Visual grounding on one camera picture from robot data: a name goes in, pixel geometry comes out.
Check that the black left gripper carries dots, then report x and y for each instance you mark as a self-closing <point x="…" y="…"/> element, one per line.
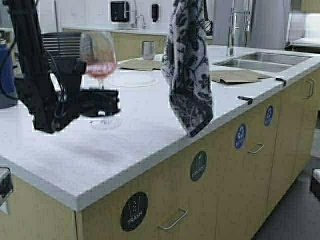
<point x="53" y="114"/>

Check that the wine glass with pink liquid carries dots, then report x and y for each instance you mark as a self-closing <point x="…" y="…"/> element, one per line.
<point x="98" y="52"/>

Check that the black white patterned cloth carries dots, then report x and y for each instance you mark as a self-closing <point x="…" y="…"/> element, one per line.
<point x="185" y="66"/>

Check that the robot base right corner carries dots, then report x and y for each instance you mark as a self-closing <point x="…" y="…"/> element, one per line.
<point x="315" y="183"/>

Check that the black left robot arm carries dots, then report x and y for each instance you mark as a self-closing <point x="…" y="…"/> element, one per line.
<point x="52" y="69"/>

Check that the robot base left corner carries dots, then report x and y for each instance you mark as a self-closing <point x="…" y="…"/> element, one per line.
<point x="6" y="189"/>

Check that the blue water bottle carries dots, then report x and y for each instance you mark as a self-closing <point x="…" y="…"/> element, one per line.
<point x="7" y="78"/>

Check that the black mesh office chair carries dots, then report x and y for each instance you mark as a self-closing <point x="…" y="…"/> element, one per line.
<point x="62" y="44"/>

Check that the white paper plate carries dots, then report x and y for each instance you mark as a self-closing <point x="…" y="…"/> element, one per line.
<point x="131" y="80"/>

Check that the left flat cardboard sheet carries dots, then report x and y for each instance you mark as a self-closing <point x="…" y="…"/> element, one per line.
<point x="141" y="65"/>

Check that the flat cardboard sheet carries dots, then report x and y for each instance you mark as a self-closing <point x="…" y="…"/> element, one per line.
<point x="237" y="76"/>
<point x="141" y="65"/>

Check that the steel cup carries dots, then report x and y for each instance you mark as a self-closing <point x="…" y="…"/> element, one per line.
<point x="148" y="50"/>

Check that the black trash sticker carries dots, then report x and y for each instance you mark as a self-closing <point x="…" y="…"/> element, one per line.
<point x="134" y="211"/>

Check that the black paper towel dispenser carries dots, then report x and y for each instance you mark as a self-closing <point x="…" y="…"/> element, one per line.
<point x="120" y="11"/>

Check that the chrome spring kitchen faucet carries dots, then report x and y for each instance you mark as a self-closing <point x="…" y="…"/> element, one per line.
<point x="136" y="16"/>

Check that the black soap dispenser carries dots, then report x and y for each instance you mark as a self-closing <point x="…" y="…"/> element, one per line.
<point x="155" y="12"/>

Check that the green compost sticker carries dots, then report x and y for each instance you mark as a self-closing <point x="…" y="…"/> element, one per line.
<point x="198" y="166"/>

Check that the right flat cardboard sheet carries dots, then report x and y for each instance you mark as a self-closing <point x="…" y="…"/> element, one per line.
<point x="237" y="76"/>

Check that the blue round recycle sticker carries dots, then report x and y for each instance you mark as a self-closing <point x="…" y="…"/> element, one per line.
<point x="240" y="136"/>

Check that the black counter edge clip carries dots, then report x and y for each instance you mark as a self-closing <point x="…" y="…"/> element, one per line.
<point x="249" y="100"/>

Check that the stainless island sink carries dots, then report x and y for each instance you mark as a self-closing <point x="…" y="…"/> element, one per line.
<point x="264" y="61"/>

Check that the chrome island faucet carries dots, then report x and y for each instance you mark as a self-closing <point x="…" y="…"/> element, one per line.
<point x="239" y="25"/>

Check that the stainless refrigerator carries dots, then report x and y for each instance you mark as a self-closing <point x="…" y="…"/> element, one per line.
<point x="259" y="24"/>

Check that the metal trash cabinet handle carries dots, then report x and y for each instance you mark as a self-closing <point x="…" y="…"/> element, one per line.
<point x="176" y="221"/>

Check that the metal recycle cabinet handle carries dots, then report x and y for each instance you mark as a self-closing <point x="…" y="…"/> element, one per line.
<point x="258" y="147"/>

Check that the metal end cabinet handle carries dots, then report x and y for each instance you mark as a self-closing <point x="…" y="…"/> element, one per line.
<point x="311" y="83"/>

